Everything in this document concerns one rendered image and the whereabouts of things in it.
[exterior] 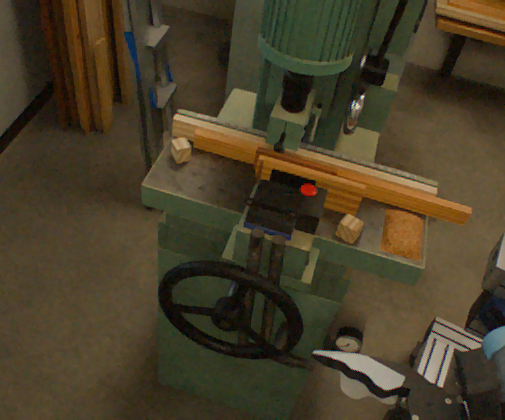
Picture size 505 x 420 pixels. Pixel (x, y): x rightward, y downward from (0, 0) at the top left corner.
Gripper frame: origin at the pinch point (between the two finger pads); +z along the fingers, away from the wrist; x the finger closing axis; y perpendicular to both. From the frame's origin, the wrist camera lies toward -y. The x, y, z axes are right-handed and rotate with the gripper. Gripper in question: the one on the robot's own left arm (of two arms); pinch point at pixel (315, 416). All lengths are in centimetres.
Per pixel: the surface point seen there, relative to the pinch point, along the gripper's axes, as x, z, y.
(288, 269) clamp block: 48, -4, 28
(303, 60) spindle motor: 62, -1, -7
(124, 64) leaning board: 219, 63, 70
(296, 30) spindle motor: 62, 1, -12
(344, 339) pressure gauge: 50, -21, 50
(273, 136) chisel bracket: 68, 1, 12
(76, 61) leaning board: 190, 78, 58
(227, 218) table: 60, 8, 28
